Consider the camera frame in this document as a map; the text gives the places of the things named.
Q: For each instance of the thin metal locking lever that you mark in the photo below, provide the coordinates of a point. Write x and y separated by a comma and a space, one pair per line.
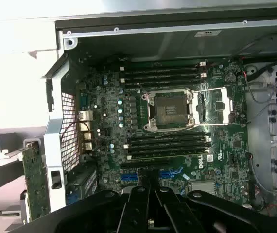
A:
177, 131

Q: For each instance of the round coin cell battery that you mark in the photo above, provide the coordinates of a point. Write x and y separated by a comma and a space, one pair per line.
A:
230, 77

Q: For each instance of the CPU socket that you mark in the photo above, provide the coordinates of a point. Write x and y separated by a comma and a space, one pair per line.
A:
170, 109

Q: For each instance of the blue plastic case latch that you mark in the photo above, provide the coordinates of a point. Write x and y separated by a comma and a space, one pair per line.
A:
73, 198

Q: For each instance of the green motherboard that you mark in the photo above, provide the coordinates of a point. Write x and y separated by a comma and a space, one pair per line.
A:
226, 145

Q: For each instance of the black and silver PC case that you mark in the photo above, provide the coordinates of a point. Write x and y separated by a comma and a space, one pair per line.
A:
153, 43

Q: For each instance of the silver chipset heat sink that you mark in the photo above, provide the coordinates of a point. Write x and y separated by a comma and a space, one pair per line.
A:
202, 187

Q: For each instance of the PCIe expansion slot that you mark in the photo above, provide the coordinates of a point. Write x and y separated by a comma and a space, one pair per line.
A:
133, 165
130, 177

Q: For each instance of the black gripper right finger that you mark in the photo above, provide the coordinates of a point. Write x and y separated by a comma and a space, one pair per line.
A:
213, 213

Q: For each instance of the silver socket cover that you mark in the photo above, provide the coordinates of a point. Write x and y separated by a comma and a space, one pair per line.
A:
226, 104

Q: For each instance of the black RAM slot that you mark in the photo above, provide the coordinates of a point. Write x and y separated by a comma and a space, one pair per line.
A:
162, 84
162, 65
162, 71
167, 136
167, 142
167, 155
167, 148
162, 78

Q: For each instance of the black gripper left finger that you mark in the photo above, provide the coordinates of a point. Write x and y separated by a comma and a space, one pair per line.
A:
85, 213

